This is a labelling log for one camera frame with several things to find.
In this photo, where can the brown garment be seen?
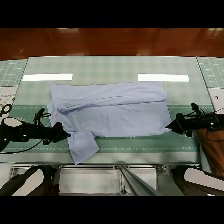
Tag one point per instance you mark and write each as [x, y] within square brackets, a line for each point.
[211, 150]

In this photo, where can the silver frame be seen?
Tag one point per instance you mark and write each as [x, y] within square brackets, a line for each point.
[100, 176]

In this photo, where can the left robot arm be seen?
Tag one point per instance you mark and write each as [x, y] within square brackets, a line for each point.
[20, 131]

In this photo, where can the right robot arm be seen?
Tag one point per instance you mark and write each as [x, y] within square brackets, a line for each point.
[210, 121]

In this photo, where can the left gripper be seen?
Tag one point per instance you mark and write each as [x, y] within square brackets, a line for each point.
[56, 133]

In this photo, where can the light blue shirt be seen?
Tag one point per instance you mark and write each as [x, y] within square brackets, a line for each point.
[113, 113]

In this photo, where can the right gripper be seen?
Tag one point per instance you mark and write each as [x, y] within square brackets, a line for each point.
[181, 125]

